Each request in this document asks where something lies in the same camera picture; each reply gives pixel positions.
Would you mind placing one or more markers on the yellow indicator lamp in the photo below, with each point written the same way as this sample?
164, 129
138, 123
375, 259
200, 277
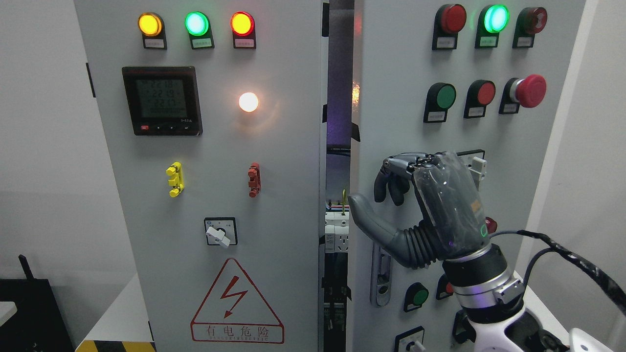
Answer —
152, 29

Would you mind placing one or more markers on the dark red buzzer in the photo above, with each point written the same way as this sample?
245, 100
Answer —
530, 21

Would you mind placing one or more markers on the red emergency stop button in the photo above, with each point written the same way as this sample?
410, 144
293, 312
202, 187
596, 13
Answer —
526, 92

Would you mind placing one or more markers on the white platform with hazard stripes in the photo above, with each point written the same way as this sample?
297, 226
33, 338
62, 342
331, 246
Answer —
124, 327

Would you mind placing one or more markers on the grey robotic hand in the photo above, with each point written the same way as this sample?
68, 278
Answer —
454, 223

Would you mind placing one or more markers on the green indicator lamp left door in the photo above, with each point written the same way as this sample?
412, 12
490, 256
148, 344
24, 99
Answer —
199, 30

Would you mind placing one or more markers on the green push button lower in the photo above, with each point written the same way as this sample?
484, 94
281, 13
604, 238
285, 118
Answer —
415, 296

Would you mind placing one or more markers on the grey left cabinet door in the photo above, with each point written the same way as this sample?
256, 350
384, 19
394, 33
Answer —
279, 230

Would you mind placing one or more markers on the green push button upper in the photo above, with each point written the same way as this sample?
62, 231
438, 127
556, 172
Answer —
440, 97

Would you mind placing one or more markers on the silver swing door handle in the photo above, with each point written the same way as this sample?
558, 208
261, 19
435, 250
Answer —
380, 283

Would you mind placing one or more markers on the white glowing lamp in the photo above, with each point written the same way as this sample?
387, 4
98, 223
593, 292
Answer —
248, 102

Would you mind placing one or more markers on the white rotary switch upper right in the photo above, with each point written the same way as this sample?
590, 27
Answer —
475, 161

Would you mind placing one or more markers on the white rotary switch left door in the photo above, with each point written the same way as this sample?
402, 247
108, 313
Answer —
221, 231

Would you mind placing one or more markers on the black digital power meter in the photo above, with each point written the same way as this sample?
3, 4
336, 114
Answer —
163, 100

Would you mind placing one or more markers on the black box with antenna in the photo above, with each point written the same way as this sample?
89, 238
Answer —
37, 326

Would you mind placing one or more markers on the grey cabinet door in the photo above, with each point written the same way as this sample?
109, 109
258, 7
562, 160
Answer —
394, 67
279, 230

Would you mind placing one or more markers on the red push button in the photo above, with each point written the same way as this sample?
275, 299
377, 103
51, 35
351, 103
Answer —
480, 95
444, 288

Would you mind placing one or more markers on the black selector knob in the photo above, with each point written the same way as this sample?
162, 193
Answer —
462, 330

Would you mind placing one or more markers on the red high voltage warning sticker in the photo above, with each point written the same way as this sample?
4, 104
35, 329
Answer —
235, 311

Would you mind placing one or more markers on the red lamp top right door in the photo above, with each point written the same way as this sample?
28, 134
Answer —
449, 21

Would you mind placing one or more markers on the white rotary switch lower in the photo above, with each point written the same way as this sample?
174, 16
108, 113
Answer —
410, 340

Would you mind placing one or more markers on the green push button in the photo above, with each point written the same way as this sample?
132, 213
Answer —
415, 296
440, 97

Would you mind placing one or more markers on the red lamp middle right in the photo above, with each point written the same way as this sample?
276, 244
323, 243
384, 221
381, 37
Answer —
492, 225

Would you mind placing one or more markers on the grey right cabinet door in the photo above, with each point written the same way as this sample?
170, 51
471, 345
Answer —
394, 67

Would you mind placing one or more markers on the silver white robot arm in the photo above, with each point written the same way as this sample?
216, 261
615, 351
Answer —
493, 300

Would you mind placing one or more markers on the white rotary switch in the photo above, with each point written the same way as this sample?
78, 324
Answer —
410, 340
475, 161

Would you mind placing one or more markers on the red push button upper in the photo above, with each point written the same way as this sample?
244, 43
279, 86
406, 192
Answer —
480, 95

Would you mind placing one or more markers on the orange red indicator lamp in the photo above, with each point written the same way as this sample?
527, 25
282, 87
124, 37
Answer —
243, 30

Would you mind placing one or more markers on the red push button lower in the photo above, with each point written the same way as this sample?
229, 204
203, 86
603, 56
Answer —
444, 288

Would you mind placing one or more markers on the green lamp top right door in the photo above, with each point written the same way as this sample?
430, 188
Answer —
491, 21

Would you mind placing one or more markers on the white circuit breakers inside cabinet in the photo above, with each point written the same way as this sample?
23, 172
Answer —
336, 238

